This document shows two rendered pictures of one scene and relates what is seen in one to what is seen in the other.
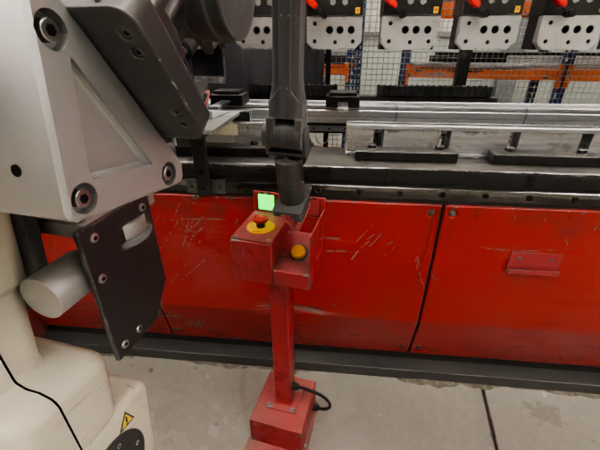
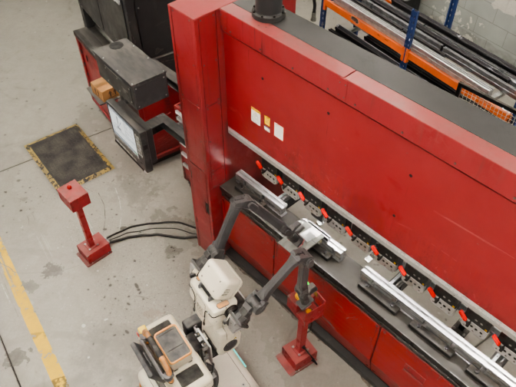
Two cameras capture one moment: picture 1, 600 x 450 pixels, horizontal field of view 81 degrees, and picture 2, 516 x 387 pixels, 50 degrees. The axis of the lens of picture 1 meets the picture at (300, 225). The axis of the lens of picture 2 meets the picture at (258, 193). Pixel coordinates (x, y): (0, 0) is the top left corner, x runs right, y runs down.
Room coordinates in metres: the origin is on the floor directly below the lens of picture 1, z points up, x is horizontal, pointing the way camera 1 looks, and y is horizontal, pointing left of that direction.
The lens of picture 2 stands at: (-0.91, -1.01, 3.90)
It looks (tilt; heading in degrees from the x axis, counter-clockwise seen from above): 47 degrees down; 41
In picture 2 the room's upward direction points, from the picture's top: straight up
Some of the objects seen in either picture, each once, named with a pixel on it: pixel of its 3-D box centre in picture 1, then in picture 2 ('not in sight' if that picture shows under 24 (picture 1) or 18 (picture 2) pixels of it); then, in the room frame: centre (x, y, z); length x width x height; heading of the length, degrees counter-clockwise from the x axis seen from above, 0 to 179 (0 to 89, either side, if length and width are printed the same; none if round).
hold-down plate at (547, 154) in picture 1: (543, 158); (431, 338); (1.00, -0.72, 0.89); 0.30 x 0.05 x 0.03; 84
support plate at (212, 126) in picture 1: (196, 120); (301, 239); (1.01, 0.29, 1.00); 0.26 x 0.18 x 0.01; 174
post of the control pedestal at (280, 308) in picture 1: (283, 340); (302, 330); (0.78, 0.05, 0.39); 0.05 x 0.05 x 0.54; 74
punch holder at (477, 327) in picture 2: not in sight; (479, 319); (1.04, -0.89, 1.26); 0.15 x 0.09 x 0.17; 84
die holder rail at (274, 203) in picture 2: not in sight; (260, 192); (1.21, 0.82, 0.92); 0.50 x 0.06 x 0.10; 84
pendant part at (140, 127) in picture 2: not in sight; (133, 133); (0.70, 1.54, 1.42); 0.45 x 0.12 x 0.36; 80
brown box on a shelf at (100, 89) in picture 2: not in sight; (105, 86); (1.20, 2.60, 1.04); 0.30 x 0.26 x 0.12; 76
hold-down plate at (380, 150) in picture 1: (404, 154); (378, 296); (1.04, -0.32, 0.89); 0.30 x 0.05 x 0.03; 84
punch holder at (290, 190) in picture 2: not in sight; (294, 184); (1.18, 0.50, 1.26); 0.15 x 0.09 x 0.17; 84
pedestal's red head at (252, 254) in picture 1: (279, 237); (305, 302); (0.78, 0.05, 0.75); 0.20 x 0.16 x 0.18; 74
